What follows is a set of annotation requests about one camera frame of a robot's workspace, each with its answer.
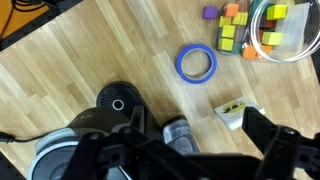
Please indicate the large orange floor mat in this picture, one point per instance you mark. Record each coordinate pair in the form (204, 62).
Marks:
(13, 20)

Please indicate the black Keurig coffee maker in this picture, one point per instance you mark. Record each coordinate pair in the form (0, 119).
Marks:
(106, 96)

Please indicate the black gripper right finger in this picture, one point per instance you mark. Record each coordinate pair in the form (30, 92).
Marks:
(286, 153)

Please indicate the clear plastic jar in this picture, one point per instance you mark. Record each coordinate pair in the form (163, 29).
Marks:
(300, 30)

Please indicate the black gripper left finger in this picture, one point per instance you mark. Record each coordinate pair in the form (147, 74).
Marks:
(100, 156)

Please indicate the yellow wooden cube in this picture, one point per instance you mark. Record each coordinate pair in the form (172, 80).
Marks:
(225, 44)
(225, 21)
(228, 31)
(240, 18)

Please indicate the small white printed card box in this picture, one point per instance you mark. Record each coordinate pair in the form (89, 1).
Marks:
(235, 111)

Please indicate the blue masking tape roll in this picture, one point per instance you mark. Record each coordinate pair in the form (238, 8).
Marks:
(180, 63)

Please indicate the orange wooden cube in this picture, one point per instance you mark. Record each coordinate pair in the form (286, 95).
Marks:
(231, 10)
(249, 51)

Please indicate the yellow-green wooden cube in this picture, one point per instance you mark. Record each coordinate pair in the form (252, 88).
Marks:
(276, 11)
(271, 38)

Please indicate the purple wooden cube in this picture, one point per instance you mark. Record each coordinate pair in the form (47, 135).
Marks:
(210, 12)

